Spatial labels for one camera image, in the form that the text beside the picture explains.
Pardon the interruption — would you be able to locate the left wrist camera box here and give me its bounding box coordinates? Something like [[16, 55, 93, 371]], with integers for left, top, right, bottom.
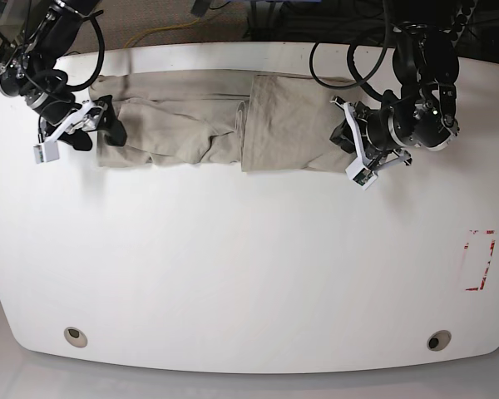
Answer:
[[346, 163, 378, 190]]

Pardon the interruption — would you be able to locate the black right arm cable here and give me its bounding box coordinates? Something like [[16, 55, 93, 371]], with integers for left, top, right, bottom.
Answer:
[[62, 12, 106, 92]]

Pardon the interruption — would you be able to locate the yellow cable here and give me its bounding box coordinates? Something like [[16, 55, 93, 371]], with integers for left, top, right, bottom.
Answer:
[[126, 14, 209, 49]]

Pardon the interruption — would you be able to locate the left table grommet hole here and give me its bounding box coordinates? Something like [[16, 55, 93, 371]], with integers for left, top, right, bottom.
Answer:
[[64, 327, 88, 348]]

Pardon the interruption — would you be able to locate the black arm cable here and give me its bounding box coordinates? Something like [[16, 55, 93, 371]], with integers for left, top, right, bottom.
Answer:
[[62, 12, 106, 92], [309, 0, 404, 103]]

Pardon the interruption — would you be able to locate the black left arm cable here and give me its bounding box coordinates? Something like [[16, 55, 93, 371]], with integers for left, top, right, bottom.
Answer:
[[309, 0, 404, 103]]

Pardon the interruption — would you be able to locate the table grommet hole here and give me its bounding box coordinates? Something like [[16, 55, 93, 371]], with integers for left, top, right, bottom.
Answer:
[[64, 327, 88, 348], [427, 330, 452, 352]]

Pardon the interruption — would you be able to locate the right table grommet hole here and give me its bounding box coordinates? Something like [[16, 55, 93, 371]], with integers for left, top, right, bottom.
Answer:
[[427, 330, 452, 352]]

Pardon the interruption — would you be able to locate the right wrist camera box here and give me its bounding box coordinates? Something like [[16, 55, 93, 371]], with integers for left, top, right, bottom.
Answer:
[[33, 142, 60, 164]]

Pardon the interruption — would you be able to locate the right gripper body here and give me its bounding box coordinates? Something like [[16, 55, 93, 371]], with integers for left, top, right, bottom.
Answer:
[[39, 100, 101, 143]]

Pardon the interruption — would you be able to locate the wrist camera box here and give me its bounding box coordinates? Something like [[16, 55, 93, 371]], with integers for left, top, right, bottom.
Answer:
[[33, 142, 60, 164], [346, 163, 378, 190]]

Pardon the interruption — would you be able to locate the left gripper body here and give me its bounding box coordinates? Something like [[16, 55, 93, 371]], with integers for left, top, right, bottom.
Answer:
[[352, 95, 412, 172]]

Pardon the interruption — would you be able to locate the red tape rectangle marking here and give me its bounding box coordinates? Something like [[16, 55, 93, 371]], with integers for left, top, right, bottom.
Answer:
[[459, 230, 497, 292]]

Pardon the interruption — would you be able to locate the beige T-shirt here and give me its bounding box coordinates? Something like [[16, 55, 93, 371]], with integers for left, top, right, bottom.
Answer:
[[89, 70, 353, 173]]

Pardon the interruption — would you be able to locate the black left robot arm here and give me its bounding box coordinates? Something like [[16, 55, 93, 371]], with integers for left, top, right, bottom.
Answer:
[[330, 22, 459, 173]]

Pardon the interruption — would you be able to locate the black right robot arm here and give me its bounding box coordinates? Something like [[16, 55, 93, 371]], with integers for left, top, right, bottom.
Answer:
[[0, 1, 127, 161]]

